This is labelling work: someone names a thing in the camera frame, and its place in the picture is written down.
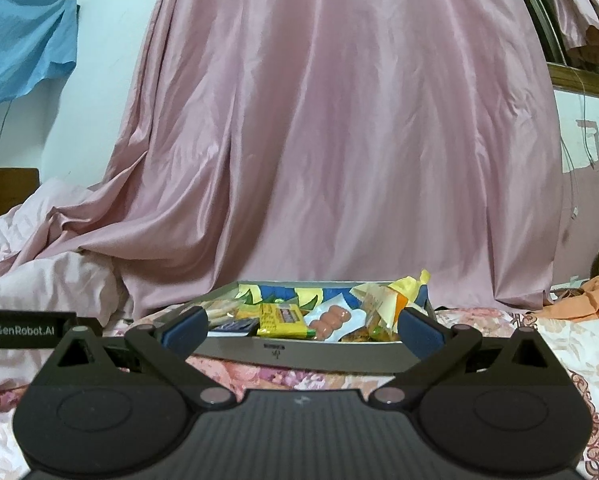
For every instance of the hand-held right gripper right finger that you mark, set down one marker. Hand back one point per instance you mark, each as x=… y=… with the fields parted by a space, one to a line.
x=419 y=334

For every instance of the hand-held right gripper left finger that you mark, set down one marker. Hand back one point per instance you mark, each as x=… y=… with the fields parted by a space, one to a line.
x=184 y=334

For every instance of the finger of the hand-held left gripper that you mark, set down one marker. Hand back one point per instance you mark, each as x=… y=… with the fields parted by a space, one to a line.
x=89 y=326

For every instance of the cream and orange snack packet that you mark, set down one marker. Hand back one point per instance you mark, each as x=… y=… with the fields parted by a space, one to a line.
x=394 y=300

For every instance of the red-orange snack packet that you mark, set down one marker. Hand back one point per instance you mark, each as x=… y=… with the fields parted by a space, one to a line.
x=369 y=334

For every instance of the dark blue snack packet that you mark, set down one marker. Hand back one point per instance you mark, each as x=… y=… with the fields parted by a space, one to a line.
x=237 y=326

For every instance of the packet of brown buns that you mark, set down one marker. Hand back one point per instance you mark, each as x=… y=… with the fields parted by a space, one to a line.
x=332 y=320

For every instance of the yellow snack packet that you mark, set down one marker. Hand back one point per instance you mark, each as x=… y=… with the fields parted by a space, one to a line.
x=284 y=320

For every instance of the grey cardboard box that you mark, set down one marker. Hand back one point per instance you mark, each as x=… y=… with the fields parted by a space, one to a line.
x=304 y=356

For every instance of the pale pink duvet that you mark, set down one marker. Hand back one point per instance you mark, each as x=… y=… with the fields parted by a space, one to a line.
x=54 y=280

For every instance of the wooden headboard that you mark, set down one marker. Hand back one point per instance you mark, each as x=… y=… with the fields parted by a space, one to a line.
x=6 y=195

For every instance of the floral bedsheet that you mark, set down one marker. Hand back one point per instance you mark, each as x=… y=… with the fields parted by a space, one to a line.
x=554 y=360

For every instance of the orange cloth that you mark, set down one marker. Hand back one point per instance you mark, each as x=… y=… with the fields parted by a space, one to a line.
x=589 y=300

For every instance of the blue cloth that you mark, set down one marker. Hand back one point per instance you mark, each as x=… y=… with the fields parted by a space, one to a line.
x=24 y=45

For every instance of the wooden window rail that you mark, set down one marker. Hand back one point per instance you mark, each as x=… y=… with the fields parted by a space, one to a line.
x=584 y=77

